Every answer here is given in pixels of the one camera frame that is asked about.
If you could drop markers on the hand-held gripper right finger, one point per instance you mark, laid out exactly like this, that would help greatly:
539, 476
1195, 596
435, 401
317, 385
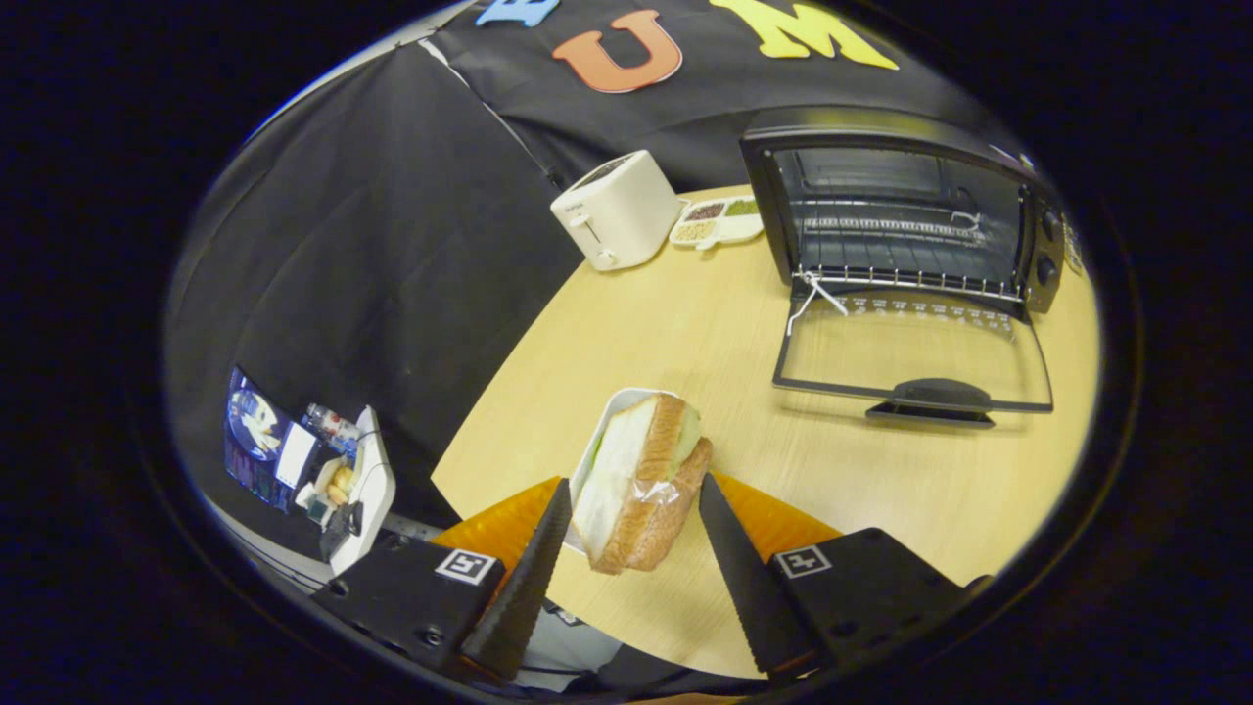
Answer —
744, 587

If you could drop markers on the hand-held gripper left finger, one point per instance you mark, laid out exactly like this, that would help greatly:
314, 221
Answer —
529, 587

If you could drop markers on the sandwich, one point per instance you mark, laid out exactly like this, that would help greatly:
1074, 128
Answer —
636, 480

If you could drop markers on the black toaster oven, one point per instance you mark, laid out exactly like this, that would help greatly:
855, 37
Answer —
861, 127

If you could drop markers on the white bread toaster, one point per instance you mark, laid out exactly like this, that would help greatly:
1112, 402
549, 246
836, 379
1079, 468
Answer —
617, 211

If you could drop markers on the white plastic tray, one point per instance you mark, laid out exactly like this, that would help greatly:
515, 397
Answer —
377, 490

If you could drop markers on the white plate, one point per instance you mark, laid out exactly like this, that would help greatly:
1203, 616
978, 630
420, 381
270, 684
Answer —
617, 397

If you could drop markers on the plastic bottle red label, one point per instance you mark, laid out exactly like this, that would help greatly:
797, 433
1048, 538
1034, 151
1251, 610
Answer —
331, 426

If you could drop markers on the dark screen with picture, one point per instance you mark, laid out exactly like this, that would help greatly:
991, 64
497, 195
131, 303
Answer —
256, 431

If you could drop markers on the white divided snack tray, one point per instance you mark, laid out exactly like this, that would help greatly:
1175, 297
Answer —
715, 227

